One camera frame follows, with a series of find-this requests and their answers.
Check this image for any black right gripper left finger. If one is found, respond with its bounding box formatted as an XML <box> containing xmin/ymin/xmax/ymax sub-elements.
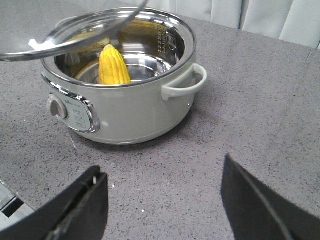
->
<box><xmin>0</xmin><ymin>165</ymin><xmax>109</xmax><ymax>240</ymax></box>

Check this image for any pale green electric cooking pot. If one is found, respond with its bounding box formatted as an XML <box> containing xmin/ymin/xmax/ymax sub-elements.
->
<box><xmin>41</xmin><ymin>8</ymin><xmax>207</xmax><ymax>145</ymax></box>

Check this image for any yellow corn cob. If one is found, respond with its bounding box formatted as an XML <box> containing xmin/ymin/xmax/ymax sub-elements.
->
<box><xmin>98</xmin><ymin>44</ymin><xmax>131</xmax><ymax>85</ymax></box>

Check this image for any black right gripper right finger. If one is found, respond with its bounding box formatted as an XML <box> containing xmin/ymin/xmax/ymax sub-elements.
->
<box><xmin>220</xmin><ymin>154</ymin><xmax>320</xmax><ymax>240</ymax></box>

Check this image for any white pleated curtain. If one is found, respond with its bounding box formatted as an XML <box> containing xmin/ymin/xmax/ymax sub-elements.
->
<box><xmin>147</xmin><ymin>0</ymin><xmax>320</xmax><ymax>49</ymax></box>

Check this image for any silver metal rail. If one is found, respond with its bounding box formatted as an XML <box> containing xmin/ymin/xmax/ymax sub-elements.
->
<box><xmin>0</xmin><ymin>181</ymin><xmax>34</xmax><ymax>231</ymax></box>

